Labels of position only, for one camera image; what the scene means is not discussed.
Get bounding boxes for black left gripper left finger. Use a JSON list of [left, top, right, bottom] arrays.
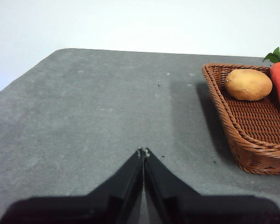
[[0, 147, 144, 224]]

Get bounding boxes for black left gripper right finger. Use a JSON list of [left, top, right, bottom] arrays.
[[143, 147, 280, 224]]

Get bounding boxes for brown wicker basket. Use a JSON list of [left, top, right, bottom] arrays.
[[202, 63, 280, 176]]

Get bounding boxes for yellow-brown potato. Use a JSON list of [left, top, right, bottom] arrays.
[[224, 69, 273, 102]]

